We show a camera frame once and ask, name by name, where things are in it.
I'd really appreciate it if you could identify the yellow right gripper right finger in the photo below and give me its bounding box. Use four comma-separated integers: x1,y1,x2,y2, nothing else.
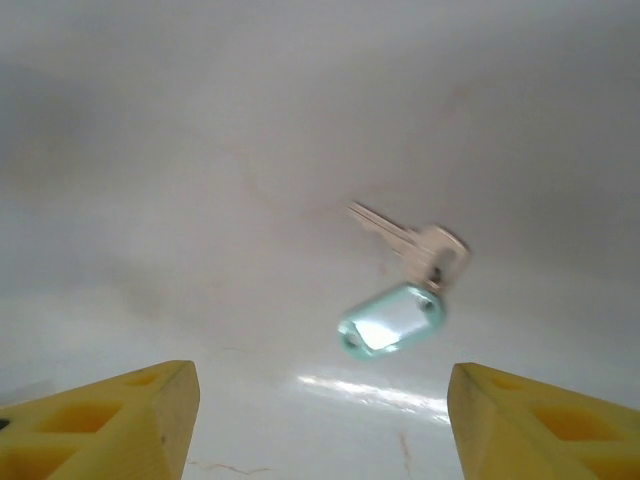
447,361,640,480

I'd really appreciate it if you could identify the teal key tag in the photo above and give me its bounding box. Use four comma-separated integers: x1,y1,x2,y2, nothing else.
337,282,450,362

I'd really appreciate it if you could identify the silver key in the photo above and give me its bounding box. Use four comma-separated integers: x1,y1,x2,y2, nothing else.
347,201,472,294

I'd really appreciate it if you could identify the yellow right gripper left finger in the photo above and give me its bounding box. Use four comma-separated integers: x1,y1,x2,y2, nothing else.
0,359,200,480

